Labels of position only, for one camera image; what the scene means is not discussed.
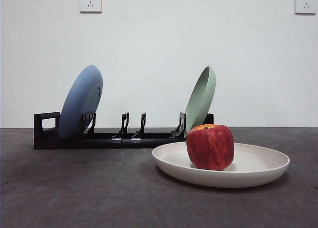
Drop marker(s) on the white wall socket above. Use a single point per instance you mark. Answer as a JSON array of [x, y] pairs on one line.
[[90, 1], [305, 3]]

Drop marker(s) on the red apple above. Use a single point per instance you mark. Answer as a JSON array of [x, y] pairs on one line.
[[211, 148]]

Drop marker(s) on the pale yellow plate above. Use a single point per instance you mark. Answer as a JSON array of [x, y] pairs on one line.
[[248, 173]]

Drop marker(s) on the green plate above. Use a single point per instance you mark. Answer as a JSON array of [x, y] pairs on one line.
[[201, 101]]

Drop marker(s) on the black plate rack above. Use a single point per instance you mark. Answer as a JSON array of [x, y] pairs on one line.
[[99, 141]]

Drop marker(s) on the blue plate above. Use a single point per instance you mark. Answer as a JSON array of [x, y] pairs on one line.
[[77, 101]]

